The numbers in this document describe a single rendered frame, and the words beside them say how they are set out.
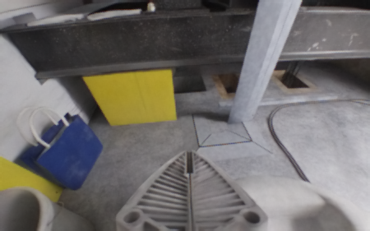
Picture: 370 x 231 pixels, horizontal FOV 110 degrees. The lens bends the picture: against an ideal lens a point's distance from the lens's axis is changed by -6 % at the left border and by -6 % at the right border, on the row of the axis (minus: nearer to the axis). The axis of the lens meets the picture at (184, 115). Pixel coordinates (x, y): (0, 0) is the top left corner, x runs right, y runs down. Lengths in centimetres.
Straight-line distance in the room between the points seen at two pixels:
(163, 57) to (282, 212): 83
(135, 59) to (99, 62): 20
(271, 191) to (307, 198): 9
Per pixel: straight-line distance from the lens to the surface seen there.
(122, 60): 92
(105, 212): 87
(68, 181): 91
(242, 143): 96
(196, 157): 17
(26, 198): 74
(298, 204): 50
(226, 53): 92
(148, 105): 96
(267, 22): 77
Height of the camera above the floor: 76
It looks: 45 degrees down
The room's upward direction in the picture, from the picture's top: 2 degrees counter-clockwise
